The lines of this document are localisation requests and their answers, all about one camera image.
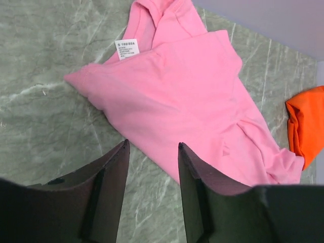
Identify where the folded orange t shirt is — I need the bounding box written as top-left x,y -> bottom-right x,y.
286,86 -> 323,170

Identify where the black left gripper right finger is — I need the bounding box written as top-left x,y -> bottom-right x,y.
178,143 -> 323,242

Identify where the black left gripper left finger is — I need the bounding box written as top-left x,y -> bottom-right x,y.
1,140 -> 130,242

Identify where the pink t shirt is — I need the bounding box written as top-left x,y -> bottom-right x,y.
65,1 -> 304,186

